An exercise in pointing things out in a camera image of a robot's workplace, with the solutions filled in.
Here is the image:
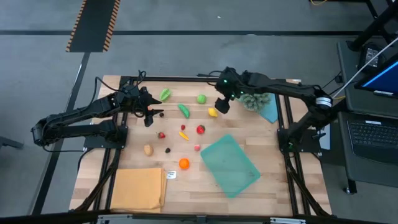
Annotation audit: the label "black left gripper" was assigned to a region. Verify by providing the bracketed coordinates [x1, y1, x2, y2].
[132, 86, 165, 116]

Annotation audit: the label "light green toy starfruit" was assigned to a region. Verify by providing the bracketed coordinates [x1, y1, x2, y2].
[159, 88, 172, 102]

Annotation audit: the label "green toy pea pod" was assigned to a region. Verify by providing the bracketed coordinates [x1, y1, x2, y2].
[177, 103, 191, 119]

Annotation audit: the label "spiky green artificial plant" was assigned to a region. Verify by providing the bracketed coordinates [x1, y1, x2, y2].
[239, 91, 272, 113]

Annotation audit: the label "blue cloth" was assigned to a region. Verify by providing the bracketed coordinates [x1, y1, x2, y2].
[236, 92, 279, 124]

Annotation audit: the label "teal plastic cutting board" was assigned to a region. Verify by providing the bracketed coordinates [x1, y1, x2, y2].
[200, 134, 262, 198]

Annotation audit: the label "folded orange cloth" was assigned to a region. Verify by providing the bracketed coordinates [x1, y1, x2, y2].
[109, 167, 168, 214]

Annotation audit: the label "black mat with striped edges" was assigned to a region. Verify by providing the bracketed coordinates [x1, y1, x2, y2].
[65, 0, 121, 53]

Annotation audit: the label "dark furniture foot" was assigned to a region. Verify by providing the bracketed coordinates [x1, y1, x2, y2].
[0, 136, 24, 151]

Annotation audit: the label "black laptop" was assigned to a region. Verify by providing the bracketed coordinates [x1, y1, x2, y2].
[346, 118, 398, 166]

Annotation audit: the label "dark grey equipment cart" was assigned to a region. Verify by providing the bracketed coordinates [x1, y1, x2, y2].
[336, 40, 398, 194]

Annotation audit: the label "black power adapter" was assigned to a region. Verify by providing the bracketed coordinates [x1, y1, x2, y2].
[357, 42, 386, 74]

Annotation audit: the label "monitor with blue screen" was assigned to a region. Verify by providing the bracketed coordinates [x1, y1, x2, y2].
[354, 52, 398, 100]

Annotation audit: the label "black metal stand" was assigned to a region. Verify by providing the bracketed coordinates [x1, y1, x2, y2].
[346, 0, 398, 52]

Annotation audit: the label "black aluminium table frame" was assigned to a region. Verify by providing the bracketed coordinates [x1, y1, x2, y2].
[68, 70, 333, 218]

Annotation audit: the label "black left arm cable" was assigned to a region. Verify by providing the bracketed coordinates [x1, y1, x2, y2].
[93, 70, 147, 94]

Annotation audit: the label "black floor cables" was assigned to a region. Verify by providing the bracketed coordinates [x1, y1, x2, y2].
[322, 70, 345, 96]

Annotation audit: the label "silver metal bracket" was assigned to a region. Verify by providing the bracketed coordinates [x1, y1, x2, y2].
[269, 217, 307, 224]
[96, 213, 134, 224]

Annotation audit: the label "white cable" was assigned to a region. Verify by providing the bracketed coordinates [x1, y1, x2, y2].
[332, 36, 398, 100]

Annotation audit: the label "black camera mount crossbar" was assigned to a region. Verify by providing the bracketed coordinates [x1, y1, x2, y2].
[0, 210, 398, 224]

